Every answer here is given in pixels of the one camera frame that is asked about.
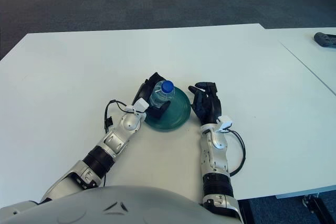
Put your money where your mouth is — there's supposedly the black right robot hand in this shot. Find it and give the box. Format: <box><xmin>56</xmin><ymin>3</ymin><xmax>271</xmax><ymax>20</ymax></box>
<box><xmin>188</xmin><ymin>81</ymin><xmax>223</xmax><ymax>125</ymax></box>

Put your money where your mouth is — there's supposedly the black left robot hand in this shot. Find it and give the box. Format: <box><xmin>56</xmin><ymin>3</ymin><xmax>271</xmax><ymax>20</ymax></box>
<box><xmin>132</xmin><ymin>71</ymin><xmax>173</xmax><ymax>120</ymax></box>

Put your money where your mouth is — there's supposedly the clear bottle with blue cap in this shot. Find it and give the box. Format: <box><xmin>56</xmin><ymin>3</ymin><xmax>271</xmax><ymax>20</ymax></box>
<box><xmin>149</xmin><ymin>80</ymin><xmax>176</xmax><ymax>109</ymax></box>

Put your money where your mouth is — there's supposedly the green round plate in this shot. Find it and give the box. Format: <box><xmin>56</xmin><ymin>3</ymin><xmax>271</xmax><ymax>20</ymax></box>
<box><xmin>143</xmin><ymin>86</ymin><xmax>192</xmax><ymax>133</ymax></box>

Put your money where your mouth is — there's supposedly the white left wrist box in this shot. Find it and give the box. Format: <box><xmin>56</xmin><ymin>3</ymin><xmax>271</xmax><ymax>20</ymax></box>
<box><xmin>125</xmin><ymin>98</ymin><xmax>149</xmax><ymax>115</ymax></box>

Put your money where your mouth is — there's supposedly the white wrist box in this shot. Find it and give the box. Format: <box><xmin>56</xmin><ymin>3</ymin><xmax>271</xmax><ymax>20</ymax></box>
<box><xmin>125</xmin><ymin>98</ymin><xmax>149</xmax><ymax>115</ymax></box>
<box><xmin>217</xmin><ymin>114</ymin><xmax>234</xmax><ymax>133</ymax></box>

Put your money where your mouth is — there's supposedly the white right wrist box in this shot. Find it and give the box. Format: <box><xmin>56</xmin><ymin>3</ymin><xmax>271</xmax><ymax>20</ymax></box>
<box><xmin>217</xmin><ymin>114</ymin><xmax>234</xmax><ymax>133</ymax></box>

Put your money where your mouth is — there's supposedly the grey robot torso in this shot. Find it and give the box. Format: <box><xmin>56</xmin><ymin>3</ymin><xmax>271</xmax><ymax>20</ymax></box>
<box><xmin>0</xmin><ymin>185</ymin><xmax>243</xmax><ymax>224</ymax></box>

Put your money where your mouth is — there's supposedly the dark grey controller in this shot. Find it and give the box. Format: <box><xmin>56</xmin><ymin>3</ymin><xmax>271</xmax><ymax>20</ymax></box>
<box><xmin>313</xmin><ymin>31</ymin><xmax>336</xmax><ymax>48</ymax></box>

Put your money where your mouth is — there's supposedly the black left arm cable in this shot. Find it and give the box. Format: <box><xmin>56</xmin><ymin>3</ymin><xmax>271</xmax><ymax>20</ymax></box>
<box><xmin>104</xmin><ymin>99</ymin><xmax>132</xmax><ymax>133</ymax></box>

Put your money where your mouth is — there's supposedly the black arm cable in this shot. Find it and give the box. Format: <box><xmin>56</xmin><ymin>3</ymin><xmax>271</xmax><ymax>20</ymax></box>
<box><xmin>104</xmin><ymin>99</ymin><xmax>132</xmax><ymax>133</ymax></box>
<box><xmin>227</xmin><ymin>129</ymin><xmax>247</xmax><ymax>177</ymax></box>

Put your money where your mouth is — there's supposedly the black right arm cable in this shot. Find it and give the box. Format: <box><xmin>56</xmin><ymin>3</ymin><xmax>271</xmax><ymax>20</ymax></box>
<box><xmin>227</xmin><ymin>129</ymin><xmax>247</xmax><ymax>177</ymax></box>

